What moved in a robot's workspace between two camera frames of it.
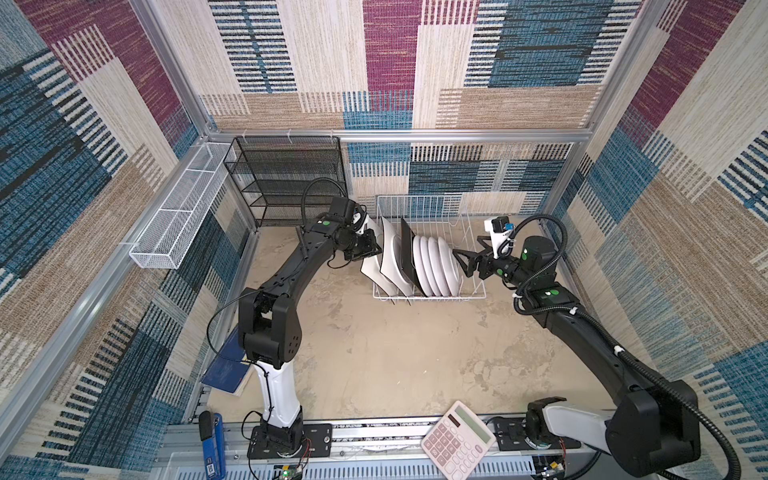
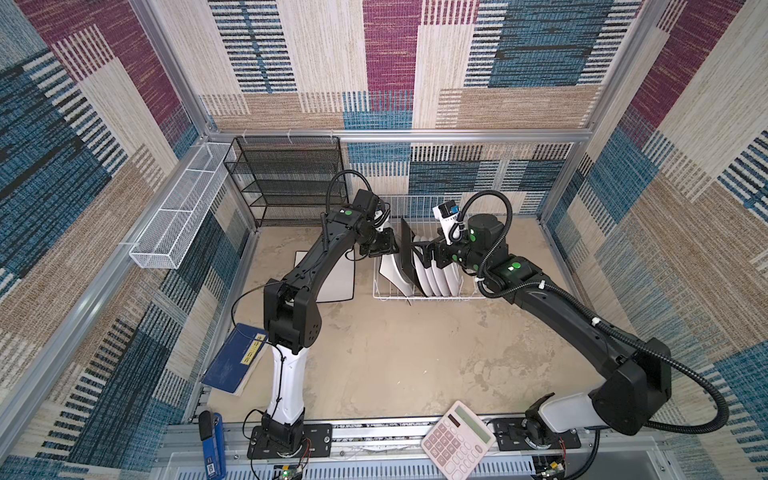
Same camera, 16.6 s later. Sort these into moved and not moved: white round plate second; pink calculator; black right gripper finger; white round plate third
Moved: black right gripper finger
Not moved: white round plate second; white round plate third; pink calculator
